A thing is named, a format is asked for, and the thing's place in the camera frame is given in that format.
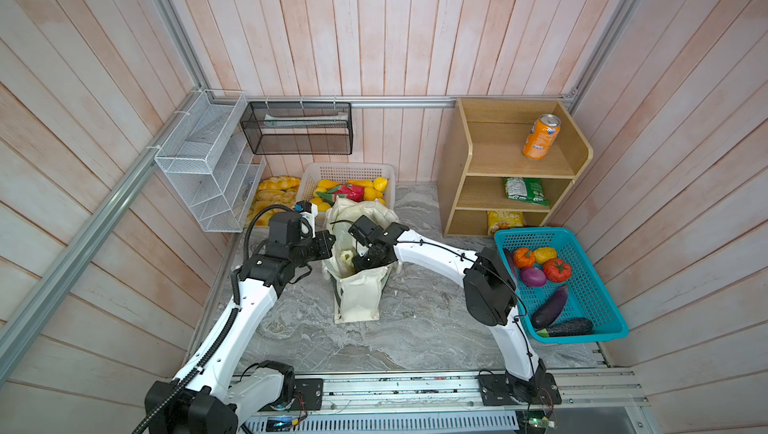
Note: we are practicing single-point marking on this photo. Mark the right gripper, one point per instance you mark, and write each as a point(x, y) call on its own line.
point(358, 264)

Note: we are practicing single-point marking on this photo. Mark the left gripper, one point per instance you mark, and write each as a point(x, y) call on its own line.
point(324, 245)

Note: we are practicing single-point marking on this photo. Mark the cream canvas tote bag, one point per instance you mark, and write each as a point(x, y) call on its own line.
point(356, 297)

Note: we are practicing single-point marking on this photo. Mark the orange toy pumpkin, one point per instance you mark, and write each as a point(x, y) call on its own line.
point(523, 258)

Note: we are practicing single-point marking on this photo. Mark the yellow plastic grocery bag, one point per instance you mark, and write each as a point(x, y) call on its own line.
point(345, 260)

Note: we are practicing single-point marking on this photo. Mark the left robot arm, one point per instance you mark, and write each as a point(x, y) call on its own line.
point(234, 326)

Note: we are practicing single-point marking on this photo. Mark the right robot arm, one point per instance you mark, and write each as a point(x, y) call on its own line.
point(489, 295)

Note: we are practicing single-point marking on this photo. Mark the red toy dragon fruit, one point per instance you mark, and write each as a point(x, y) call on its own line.
point(351, 192)

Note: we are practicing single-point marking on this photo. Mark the yellow toy lemon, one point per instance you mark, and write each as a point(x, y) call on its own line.
point(380, 184)

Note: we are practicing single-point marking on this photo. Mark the yellow bread tray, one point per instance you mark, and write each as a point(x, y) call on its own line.
point(280, 190)

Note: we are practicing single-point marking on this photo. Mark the yellow toy fruit left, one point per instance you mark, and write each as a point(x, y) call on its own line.
point(327, 184)

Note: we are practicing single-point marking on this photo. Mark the white plastic fruit basket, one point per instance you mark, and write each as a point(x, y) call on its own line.
point(361, 174)

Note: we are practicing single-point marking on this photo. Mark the yellow chips packet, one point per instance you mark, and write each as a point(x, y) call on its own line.
point(504, 219)

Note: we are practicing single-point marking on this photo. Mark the wooden shelf unit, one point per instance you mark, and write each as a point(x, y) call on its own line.
point(484, 145)

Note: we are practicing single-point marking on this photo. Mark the purple toy onion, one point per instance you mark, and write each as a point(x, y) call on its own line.
point(533, 277)

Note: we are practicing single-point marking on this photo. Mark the green snack packet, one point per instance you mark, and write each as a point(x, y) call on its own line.
point(525, 189)

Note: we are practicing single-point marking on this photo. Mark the yellow toy pepper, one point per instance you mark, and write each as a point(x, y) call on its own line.
point(544, 254)

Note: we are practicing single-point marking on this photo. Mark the red toy tomato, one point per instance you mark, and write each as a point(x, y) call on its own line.
point(557, 270)

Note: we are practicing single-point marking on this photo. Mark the purple toy eggplant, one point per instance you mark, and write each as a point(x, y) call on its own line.
point(548, 313)

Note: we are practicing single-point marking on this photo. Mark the orange soda can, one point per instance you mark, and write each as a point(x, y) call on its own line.
point(542, 136)

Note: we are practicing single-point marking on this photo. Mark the dark green toy cucumber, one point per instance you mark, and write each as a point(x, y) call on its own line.
point(573, 327)

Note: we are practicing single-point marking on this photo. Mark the teal plastic basket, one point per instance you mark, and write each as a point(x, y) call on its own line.
point(587, 295)

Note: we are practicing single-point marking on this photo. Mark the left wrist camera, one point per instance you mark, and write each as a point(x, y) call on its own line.
point(308, 212)

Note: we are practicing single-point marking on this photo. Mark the black wire mesh basket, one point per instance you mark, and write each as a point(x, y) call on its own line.
point(298, 128)

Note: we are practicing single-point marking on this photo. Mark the white wire mesh shelf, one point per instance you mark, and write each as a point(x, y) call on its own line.
point(209, 162)

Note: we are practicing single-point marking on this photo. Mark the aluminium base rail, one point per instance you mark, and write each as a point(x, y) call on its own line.
point(442, 401)

